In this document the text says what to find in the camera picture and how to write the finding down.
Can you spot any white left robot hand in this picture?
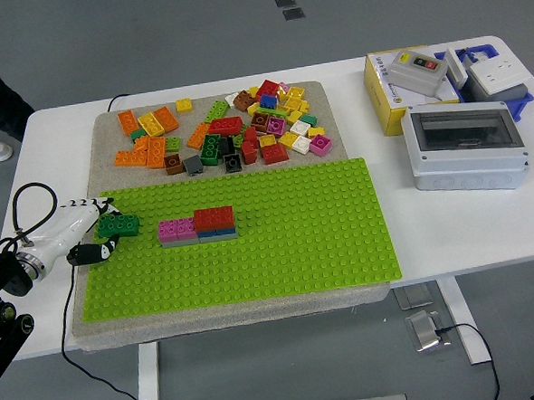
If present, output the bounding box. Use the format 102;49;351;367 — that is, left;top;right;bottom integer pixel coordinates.
21;195;125;271

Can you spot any long dark green toy brick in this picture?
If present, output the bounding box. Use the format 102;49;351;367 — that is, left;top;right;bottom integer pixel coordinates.
95;212;141;241
197;133;223;167

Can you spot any long pink toy brick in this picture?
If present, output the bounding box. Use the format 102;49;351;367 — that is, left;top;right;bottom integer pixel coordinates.
156;216;199;243

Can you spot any square brown toy brick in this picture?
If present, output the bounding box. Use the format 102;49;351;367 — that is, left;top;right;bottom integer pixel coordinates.
232;89;258;112
163;153;186;176
249;111;272;134

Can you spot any flat grey toy brick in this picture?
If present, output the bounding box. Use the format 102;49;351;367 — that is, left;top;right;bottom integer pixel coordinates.
159;231;239;249

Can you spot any long yellow toy brick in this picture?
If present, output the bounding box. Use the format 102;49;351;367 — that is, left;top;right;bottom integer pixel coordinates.
137;111;167;139

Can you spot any square grey toy brick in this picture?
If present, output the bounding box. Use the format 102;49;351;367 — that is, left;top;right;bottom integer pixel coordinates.
182;154;205;177

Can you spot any flat blue toy brick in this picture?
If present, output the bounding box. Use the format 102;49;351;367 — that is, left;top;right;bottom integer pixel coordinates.
196;226;237;239

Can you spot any square red toy brick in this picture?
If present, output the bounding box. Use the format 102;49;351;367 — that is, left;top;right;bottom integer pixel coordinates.
260;141;291;166

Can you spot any lime green studded baseplate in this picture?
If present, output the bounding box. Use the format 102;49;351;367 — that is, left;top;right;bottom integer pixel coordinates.
73;154;405;324

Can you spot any square magenta toy brick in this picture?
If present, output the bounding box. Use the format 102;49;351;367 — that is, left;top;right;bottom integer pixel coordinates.
264;115;289;138
308;132;334;158

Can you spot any square white toy brick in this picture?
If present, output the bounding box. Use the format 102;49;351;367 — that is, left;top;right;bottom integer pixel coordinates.
289;119;312;138
291;135;313;156

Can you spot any white table leg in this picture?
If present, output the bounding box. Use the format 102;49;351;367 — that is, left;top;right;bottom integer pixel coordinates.
434;274;491;367
133;339;165;400

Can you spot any grey-brown mat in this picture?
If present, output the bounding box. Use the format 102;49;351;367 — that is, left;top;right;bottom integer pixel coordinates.
56;75;394;356

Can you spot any yellow cardboard box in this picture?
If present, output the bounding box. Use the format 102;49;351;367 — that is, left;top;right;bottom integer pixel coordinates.
360;43;463;138

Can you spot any metal floor plate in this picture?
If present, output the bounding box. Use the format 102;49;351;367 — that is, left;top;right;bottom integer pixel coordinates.
404;309;454;355
393;283;436;312

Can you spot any white distribution box clear lid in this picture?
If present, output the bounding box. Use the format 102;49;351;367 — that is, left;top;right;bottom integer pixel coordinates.
399;98;533;197

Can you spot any white plastic part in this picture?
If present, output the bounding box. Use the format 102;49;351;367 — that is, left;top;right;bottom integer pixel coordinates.
443;46;470;90

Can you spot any grey plastic box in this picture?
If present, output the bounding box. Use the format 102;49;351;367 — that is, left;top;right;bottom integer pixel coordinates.
461;72;530;106

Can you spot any blue plastic bin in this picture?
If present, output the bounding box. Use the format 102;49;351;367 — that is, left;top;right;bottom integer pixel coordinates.
434;41;534;127

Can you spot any grey push-button switch box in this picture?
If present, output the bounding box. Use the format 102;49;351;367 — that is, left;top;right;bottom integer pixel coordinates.
386;47;451;100

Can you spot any black floor cable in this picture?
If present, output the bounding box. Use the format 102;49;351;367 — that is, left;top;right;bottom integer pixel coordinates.
434;320;502;400

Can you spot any white wall socket panel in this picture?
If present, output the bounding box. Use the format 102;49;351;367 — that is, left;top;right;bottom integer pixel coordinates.
465;54;529;98

